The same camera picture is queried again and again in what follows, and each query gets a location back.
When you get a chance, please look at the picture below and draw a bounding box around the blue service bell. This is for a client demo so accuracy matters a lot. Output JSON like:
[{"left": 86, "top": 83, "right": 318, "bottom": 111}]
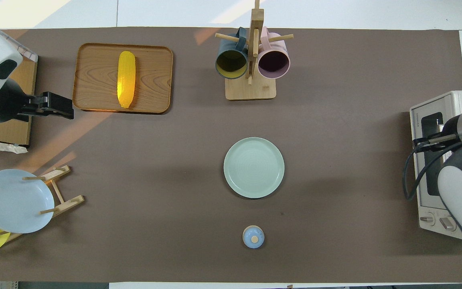
[{"left": 242, "top": 225, "right": 265, "bottom": 249}]

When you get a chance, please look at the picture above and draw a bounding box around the brown table mat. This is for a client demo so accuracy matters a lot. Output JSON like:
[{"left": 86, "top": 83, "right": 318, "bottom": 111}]
[{"left": 0, "top": 27, "right": 462, "bottom": 283}]

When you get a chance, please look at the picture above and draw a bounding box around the dark blue mug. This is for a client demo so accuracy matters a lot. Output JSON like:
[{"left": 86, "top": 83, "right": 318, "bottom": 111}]
[{"left": 215, "top": 27, "right": 249, "bottom": 80}]

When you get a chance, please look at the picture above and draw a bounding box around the pink mug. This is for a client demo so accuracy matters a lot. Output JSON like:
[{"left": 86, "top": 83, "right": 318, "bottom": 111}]
[{"left": 257, "top": 26, "right": 291, "bottom": 79}]

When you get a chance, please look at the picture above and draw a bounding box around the yellow corn cob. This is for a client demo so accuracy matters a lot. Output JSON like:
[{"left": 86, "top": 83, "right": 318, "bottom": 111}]
[{"left": 117, "top": 51, "right": 136, "bottom": 109}]

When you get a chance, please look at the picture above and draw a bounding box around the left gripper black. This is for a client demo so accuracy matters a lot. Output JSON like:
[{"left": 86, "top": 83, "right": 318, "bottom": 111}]
[{"left": 16, "top": 92, "right": 74, "bottom": 121}]

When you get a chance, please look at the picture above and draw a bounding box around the wooden serving tray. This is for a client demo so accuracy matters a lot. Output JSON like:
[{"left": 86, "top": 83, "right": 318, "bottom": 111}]
[{"left": 73, "top": 43, "right": 174, "bottom": 115}]

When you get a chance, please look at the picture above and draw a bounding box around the two-tier wooden shelf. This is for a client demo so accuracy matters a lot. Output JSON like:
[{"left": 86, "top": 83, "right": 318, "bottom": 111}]
[{"left": 0, "top": 56, "right": 38, "bottom": 146}]

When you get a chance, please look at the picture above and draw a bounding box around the glass oven door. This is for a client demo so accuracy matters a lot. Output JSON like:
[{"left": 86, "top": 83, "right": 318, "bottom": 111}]
[{"left": 411, "top": 105, "right": 446, "bottom": 209}]

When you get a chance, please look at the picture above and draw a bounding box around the pale green plate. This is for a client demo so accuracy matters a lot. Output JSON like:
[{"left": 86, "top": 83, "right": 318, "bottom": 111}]
[{"left": 223, "top": 137, "right": 285, "bottom": 199}]

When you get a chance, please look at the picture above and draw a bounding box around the wooden plate rack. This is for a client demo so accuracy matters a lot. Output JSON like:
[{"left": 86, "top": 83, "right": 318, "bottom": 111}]
[{"left": 0, "top": 165, "right": 85, "bottom": 243}]

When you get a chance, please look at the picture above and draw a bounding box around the light blue plate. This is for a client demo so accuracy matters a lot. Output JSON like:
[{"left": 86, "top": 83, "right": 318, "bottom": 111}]
[{"left": 0, "top": 169, "right": 55, "bottom": 234}]

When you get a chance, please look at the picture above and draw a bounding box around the white toaster oven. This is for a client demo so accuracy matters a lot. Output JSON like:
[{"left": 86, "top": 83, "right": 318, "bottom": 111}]
[{"left": 409, "top": 90, "right": 462, "bottom": 241}]

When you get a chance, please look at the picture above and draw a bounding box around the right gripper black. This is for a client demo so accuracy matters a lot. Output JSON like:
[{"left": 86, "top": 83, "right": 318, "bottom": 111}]
[{"left": 440, "top": 116, "right": 461, "bottom": 139}]

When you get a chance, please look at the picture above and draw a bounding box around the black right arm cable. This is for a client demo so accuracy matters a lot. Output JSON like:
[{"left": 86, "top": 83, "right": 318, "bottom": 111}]
[{"left": 403, "top": 134, "right": 462, "bottom": 201}]

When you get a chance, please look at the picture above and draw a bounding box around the wooden mug rack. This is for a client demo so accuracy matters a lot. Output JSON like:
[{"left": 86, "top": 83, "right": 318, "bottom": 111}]
[{"left": 215, "top": 0, "right": 294, "bottom": 101}]

